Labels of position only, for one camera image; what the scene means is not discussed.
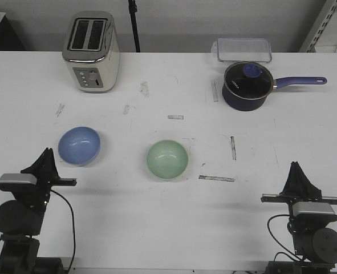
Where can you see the black tripod pole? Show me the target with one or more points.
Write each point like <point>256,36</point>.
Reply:
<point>132,12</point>

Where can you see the clear plastic food container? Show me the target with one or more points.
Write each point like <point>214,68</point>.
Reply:
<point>228,49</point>

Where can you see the green bowl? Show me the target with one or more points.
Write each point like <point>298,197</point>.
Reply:
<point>167,159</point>

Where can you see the glass pot lid blue knob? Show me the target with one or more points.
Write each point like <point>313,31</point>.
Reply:
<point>248,80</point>

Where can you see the white perforated shelf rail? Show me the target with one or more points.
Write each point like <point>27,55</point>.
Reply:
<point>322,37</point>

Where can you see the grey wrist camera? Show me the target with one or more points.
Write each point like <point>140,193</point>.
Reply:
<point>17,182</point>
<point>314,211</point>

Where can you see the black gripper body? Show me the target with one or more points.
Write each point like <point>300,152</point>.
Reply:
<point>46,177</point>
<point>298,192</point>

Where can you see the blue bowl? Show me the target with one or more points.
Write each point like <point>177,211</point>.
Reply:
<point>79,146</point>

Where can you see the cream and chrome toaster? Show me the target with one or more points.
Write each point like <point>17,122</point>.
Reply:
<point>91,51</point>

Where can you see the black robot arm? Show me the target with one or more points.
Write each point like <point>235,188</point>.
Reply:
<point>315,244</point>
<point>22,217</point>

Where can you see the dark blue saucepan with handle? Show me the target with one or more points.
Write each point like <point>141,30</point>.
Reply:
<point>250,104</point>

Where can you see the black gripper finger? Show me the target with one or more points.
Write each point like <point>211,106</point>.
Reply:
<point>50,158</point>
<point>292,175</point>
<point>42,158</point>
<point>301,177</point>

